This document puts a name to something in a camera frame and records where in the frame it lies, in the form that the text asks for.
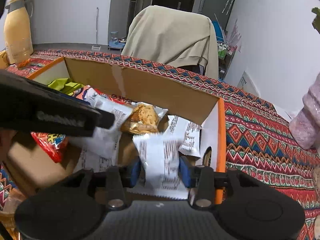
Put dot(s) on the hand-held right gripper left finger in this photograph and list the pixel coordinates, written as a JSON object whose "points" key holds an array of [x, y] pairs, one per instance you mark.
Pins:
{"points": [[135, 172]]}

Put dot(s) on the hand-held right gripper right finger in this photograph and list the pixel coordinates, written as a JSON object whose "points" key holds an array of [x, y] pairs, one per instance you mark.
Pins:
{"points": [[185, 171]]}

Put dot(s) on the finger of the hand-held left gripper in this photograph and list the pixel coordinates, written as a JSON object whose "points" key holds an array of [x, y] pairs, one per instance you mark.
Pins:
{"points": [[62, 115]]}

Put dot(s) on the white printed snack packet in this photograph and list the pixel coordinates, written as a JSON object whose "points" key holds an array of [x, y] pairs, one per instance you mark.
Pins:
{"points": [[160, 160], [100, 150]]}

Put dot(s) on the pile of assorted snack packets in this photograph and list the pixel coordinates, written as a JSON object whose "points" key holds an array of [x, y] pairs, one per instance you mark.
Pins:
{"points": [[145, 117]]}

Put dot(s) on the cardboard box with orange edges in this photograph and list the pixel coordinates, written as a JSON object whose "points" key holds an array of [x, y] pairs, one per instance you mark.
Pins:
{"points": [[162, 90]]}

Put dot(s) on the white floor mop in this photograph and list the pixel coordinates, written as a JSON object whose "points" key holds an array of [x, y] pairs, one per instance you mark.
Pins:
{"points": [[96, 48]]}

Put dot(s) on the yellow thermos jug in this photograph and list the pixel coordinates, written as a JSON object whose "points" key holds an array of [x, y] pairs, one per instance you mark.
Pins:
{"points": [[17, 35]]}

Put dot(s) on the pet water feeder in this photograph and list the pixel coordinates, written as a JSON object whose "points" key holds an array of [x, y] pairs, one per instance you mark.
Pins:
{"points": [[114, 38]]}

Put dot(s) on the metal trolley with bottles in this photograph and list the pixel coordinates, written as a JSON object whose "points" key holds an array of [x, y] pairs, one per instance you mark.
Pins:
{"points": [[222, 51]]}

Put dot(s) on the beige jacket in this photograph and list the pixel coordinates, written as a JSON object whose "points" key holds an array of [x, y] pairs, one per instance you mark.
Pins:
{"points": [[170, 37]]}

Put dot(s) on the pink textured vase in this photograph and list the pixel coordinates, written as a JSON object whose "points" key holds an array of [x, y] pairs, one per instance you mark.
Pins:
{"points": [[307, 120]]}

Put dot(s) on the blue rack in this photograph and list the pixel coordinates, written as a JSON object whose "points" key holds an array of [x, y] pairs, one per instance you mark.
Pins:
{"points": [[217, 30]]}

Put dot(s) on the grey refrigerator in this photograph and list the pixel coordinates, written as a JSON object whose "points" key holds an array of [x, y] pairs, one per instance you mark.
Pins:
{"points": [[215, 2]]}

